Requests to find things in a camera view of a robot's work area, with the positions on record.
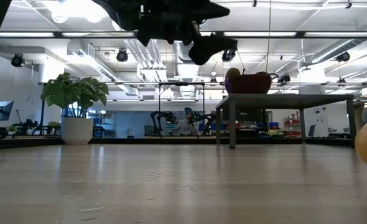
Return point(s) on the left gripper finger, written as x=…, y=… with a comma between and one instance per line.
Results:
x=211, y=49
x=211, y=11

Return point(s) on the dark red bowl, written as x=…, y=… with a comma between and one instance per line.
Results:
x=249, y=84

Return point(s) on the black background robot arm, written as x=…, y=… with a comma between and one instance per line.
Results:
x=161, y=119
x=208, y=121

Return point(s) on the black ceiling spotlight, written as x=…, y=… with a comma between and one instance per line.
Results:
x=227, y=56
x=343, y=57
x=17, y=60
x=122, y=55
x=283, y=78

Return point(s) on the black beam with light strips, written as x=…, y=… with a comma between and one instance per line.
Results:
x=59, y=34

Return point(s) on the red storage rack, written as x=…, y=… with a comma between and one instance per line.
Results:
x=292, y=124

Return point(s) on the background monitor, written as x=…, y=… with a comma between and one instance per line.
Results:
x=3, y=110

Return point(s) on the black metal frame stand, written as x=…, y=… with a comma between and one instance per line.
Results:
x=181, y=83

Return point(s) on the black aluminium table frame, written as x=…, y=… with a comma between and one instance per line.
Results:
x=31, y=142

